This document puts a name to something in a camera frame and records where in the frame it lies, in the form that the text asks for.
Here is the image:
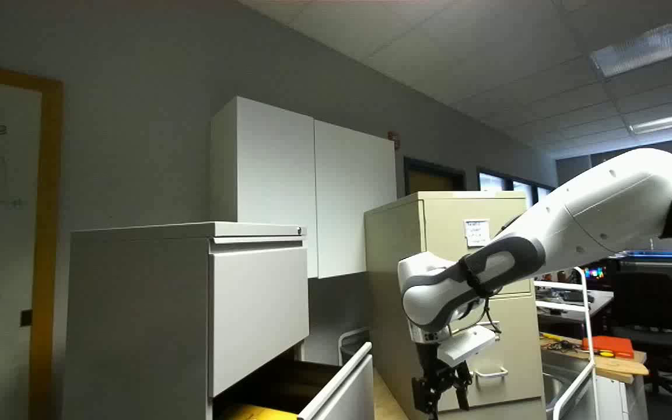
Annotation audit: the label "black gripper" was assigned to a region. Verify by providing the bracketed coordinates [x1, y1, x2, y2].
[412, 337, 477, 414]

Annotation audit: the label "grey cabinet drawer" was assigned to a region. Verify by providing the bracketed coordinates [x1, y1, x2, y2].
[223, 337, 377, 420]

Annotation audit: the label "beige metal filing cabinet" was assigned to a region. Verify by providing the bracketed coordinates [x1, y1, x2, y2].
[362, 188, 549, 420]

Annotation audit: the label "grey metal filing cabinet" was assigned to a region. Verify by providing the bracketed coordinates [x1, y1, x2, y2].
[64, 218, 313, 420]

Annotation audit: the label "white paper label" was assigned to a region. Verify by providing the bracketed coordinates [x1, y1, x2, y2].
[462, 217, 495, 249]

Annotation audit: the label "white metal tube rack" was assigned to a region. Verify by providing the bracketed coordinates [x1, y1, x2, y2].
[533, 264, 619, 420]

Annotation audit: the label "orange tool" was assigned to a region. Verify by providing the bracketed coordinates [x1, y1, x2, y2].
[582, 334, 638, 362]

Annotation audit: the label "yellow folders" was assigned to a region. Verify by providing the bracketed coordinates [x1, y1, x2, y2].
[224, 400, 301, 420]

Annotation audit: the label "wooden workbench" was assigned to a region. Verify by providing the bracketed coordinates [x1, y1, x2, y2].
[540, 332, 651, 385]

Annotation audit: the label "row of interior windows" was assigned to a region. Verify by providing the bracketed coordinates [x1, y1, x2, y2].
[477, 168, 555, 207]

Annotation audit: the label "black office chair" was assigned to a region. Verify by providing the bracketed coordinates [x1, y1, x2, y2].
[609, 271, 672, 414]

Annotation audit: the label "narrow ceiling light strip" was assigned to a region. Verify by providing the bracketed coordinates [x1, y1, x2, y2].
[629, 104, 672, 137]

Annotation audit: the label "large ceiling light panel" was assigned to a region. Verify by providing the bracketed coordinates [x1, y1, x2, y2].
[588, 8, 672, 80]

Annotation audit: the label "wood framed whiteboard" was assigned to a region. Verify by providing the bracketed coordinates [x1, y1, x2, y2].
[0, 57, 65, 420]

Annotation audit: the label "dark framed wall panel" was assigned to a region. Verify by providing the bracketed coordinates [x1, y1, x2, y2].
[401, 157, 467, 196]

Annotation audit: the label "white wall cabinet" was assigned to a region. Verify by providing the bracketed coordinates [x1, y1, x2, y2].
[210, 94, 399, 281]

